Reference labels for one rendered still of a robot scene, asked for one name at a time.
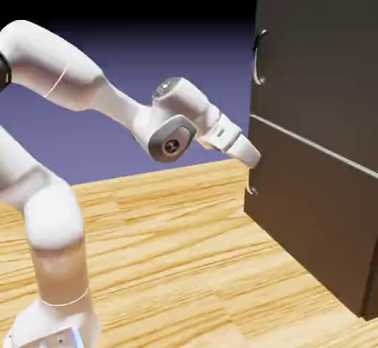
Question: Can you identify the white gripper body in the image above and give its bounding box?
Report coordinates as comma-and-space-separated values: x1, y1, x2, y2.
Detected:
226, 134, 262, 169

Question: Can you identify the dark brown cabinet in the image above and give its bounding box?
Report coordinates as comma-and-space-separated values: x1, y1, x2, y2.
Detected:
244, 0, 378, 321

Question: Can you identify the dark brown short cabinet door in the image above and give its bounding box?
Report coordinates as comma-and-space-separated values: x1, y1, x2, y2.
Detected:
244, 115, 378, 318

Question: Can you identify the dark brown tall cabinet door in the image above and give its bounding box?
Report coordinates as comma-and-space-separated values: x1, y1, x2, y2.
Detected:
250, 0, 378, 174

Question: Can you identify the short curved metal handle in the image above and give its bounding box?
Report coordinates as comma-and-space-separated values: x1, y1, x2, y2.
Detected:
245, 166, 258, 196

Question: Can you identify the long curved metal handle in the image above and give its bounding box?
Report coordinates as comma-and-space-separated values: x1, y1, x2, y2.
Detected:
251, 29, 268, 86

